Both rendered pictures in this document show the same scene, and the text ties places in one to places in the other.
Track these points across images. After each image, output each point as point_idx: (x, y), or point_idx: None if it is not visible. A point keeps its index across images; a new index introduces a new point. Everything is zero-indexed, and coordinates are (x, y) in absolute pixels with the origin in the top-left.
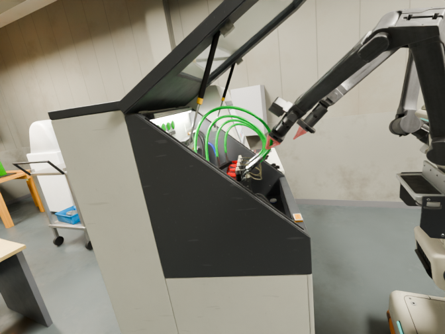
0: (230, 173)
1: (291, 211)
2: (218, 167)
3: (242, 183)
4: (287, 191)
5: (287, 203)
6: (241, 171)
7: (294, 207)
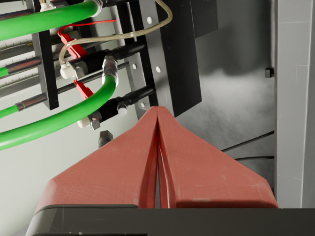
0: (79, 90)
1: (277, 190)
2: (37, 32)
3: (131, 0)
4: (290, 44)
5: (274, 143)
6: (94, 70)
7: (291, 174)
